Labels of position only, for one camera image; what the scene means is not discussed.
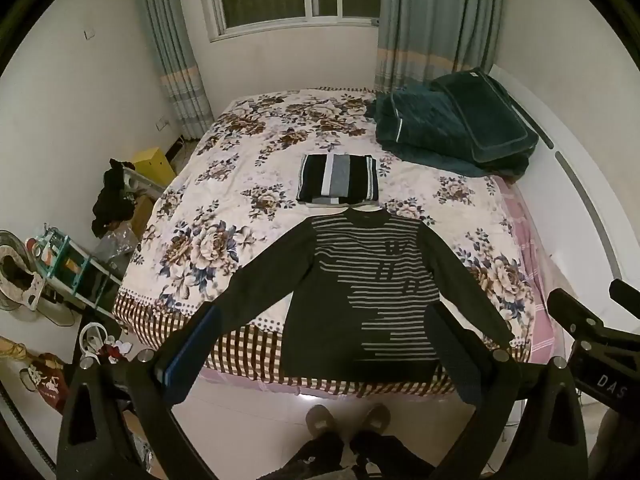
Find black grey striped sweater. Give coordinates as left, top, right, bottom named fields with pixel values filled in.
left=158, top=207, right=518, bottom=386

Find white electric fan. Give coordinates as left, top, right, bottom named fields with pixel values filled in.
left=1, top=230, right=76, bottom=327

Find black clothes pile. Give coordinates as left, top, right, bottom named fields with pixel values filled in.
left=91, top=159, right=136, bottom=238

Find red brown bag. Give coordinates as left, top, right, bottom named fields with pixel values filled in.
left=1, top=337, right=70, bottom=414

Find yellow box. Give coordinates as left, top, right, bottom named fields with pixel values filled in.
left=131, top=148, right=176, bottom=188

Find white round floor object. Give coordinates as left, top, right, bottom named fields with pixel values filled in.
left=78, top=322, right=108, bottom=358

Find white bed headboard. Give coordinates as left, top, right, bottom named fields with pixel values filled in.
left=490, top=65, right=639, bottom=332

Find right teal curtain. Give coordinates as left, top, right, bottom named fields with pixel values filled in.
left=374, top=0, right=504, bottom=92

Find teal curtain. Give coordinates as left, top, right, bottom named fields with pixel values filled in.
left=137, top=0, right=214, bottom=140
left=374, top=0, right=504, bottom=92

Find left teal curtain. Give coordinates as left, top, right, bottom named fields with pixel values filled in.
left=137, top=0, right=214, bottom=140

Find pink striped bed sheet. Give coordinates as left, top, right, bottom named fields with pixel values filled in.
left=494, top=177, right=555, bottom=364

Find dark teal folded quilt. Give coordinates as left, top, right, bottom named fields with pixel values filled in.
left=366, top=68, right=539, bottom=180

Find floral fleece bed blanket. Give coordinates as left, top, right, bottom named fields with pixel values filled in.
left=114, top=89, right=535, bottom=396

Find folded black grey striped clothes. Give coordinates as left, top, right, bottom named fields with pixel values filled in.
left=296, top=154, right=380, bottom=206

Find teal shelf rack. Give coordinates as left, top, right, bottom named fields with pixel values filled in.
left=32, top=226, right=122, bottom=318

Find right brown slipper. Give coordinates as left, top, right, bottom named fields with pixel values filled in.
left=360, top=404, right=390, bottom=434

